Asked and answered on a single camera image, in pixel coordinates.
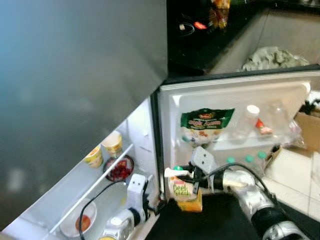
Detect green yellow juice carton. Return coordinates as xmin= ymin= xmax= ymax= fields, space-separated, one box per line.
xmin=164 ymin=165 xmax=204 ymax=214

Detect fridge door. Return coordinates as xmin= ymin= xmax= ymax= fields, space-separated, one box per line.
xmin=152 ymin=65 xmax=320 ymax=201

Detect fridge glass shelf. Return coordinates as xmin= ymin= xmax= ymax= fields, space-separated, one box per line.
xmin=50 ymin=145 xmax=161 ymax=240
xmin=0 ymin=127 xmax=136 ymax=236

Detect grey fridge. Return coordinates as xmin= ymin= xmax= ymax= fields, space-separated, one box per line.
xmin=0 ymin=0 xmax=320 ymax=240

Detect green capped water bottle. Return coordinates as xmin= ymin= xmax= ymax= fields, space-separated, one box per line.
xmin=255 ymin=151 xmax=271 ymax=168
xmin=222 ymin=156 xmax=238 ymax=173
xmin=242 ymin=154 xmax=257 ymax=171

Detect dark floor mat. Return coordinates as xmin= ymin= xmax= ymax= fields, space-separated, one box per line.
xmin=145 ymin=192 xmax=320 ymax=240

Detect steel bowl of red fruit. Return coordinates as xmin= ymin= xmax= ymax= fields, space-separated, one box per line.
xmin=102 ymin=155 xmax=135 ymax=182

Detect green snack bag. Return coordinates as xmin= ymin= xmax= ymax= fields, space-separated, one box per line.
xmin=180 ymin=108 xmax=236 ymax=148

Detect red apple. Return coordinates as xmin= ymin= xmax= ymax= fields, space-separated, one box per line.
xmin=75 ymin=214 xmax=92 ymax=232

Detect clear jar white lid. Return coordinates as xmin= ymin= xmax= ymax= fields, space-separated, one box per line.
xmin=232 ymin=104 xmax=261 ymax=141

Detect open cardboard box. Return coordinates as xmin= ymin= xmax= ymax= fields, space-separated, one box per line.
xmin=270 ymin=145 xmax=283 ymax=166

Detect small red capped bottle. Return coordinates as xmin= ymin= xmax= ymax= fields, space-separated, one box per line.
xmin=256 ymin=118 xmax=275 ymax=137

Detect small white bowl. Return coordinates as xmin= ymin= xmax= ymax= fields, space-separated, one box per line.
xmin=60 ymin=199 xmax=98 ymax=238

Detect clear glass jar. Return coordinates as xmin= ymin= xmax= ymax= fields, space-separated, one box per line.
xmin=267 ymin=100 xmax=293 ymax=138

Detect black kitchen counter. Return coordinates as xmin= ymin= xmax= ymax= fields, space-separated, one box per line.
xmin=166 ymin=0 xmax=320 ymax=76

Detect grey green rubbish bag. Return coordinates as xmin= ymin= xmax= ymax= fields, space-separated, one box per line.
xmin=242 ymin=46 xmax=310 ymax=72

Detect beige kitchen cabinets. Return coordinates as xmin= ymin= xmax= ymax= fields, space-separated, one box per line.
xmin=207 ymin=7 xmax=320 ymax=76

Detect orange yellow snack packet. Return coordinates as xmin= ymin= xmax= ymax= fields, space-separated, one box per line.
xmin=211 ymin=0 xmax=232 ymax=11

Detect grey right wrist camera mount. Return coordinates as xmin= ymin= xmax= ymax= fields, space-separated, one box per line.
xmin=191 ymin=146 xmax=217 ymax=177

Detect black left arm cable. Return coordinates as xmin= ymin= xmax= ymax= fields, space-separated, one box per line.
xmin=77 ymin=179 xmax=132 ymax=240

